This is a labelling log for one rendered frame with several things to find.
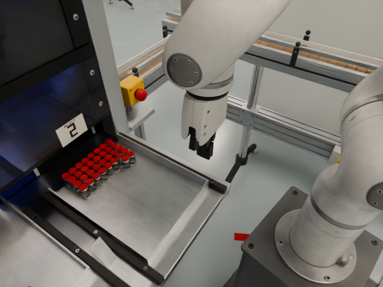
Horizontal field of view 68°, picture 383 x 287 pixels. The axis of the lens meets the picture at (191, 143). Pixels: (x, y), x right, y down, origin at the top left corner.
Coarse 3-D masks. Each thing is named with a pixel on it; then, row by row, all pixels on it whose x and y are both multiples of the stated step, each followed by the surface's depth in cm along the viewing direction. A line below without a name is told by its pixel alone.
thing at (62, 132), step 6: (72, 120) 74; (78, 120) 76; (66, 126) 74; (72, 126) 75; (78, 126) 77; (84, 126) 79; (60, 132) 73; (66, 132) 74; (72, 132) 76; (78, 132) 78; (60, 138) 73; (66, 138) 75; (72, 138) 77; (66, 144) 76
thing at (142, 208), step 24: (120, 144) 92; (120, 168) 84; (144, 168) 84; (168, 168) 84; (72, 192) 78; (96, 192) 78; (120, 192) 78; (144, 192) 78; (168, 192) 78; (192, 192) 78; (96, 216) 73; (120, 216) 73; (144, 216) 73; (168, 216) 73; (120, 240) 65; (144, 240) 68
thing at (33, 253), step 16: (0, 208) 75; (16, 208) 71; (0, 224) 71; (16, 224) 71; (32, 224) 69; (0, 240) 68; (16, 240) 68; (32, 240) 68; (48, 240) 68; (0, 256) 66; (16, 256) 66; (32, 256) 66; (48, 256) 66; (64, 256) 66; (0, 272) 63; (16, 272) 63; (32, 272) 63; (48, 272) 63; (64, 272) 63; (80, 272) 63
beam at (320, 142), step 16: (240, 112) 161; (256, 112) 156; (272, 112) 156; (256, 128) 163; (272, 128) 155; (288, 128) 149; (304, 128) 147; (320, 128) 147; (304, 144) 149; (320, 144) 144; (336, 144) 139
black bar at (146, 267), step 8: (48, 200) 74; (56, 200) 74; (56, 208) 74; (64, 208) 72; (72, 216) 71; (80, 216) 71; (80, 224) 69; (88, 224) 69; (88, 232) 69; (96, 232) 68; (104, 240) 66; (112, 240) 66; (112, 248) 65; (120, 248) 65; (120, 256) 65; (128, 256) 64; (136, 256) 64; (136, 264) 62; (144, 264) 62; (144, 272) 61; (152, 272) 61; (152, 280) 61; (160, 280) 60
